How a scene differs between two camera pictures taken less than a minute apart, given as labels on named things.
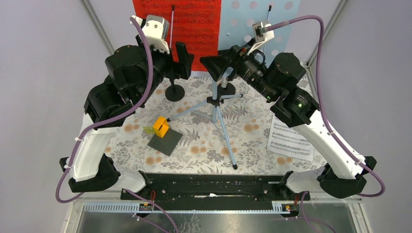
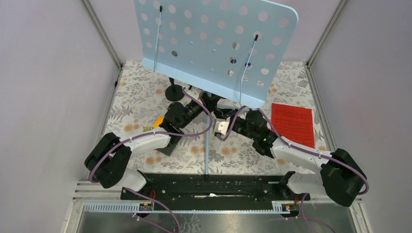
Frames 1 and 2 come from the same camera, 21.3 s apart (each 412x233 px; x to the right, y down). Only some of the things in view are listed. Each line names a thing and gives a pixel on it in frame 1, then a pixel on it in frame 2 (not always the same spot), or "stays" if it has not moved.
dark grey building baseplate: x=166 y=144 stays
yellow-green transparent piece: x=149 y=130 stays
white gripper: x=156 y=29 → x=194 y=91
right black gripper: x=217 y=65 → x=225 y=113
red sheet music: x=196 y=24 → x=294 y=124
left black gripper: x=183 y=68 → x=209 y=100
